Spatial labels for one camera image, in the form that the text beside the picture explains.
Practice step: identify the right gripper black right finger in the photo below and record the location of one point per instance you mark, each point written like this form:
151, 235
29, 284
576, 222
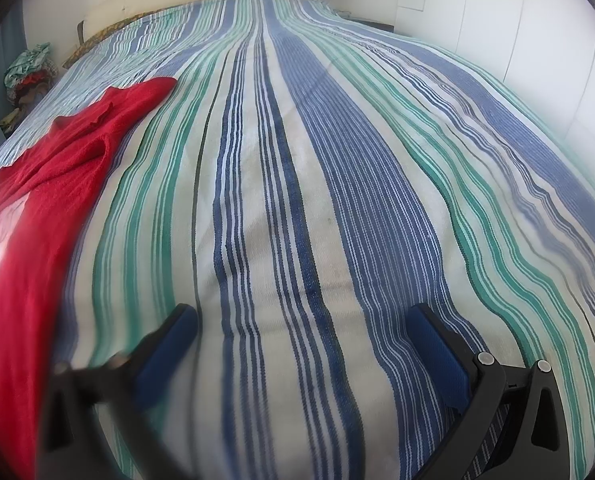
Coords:
533, 441

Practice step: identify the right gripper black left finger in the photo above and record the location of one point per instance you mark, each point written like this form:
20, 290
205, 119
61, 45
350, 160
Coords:
70, 442

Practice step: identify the red sweater with white print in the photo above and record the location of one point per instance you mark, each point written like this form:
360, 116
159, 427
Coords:
46, 195

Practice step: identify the pile of colourful clothes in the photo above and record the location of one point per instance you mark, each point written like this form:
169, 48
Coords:
33, 66

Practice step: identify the blue green striped bedspread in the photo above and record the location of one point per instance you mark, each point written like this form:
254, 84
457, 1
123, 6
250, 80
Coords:
307, 182

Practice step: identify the white wardrobe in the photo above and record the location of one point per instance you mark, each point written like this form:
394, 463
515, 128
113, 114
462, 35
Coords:
542, 50

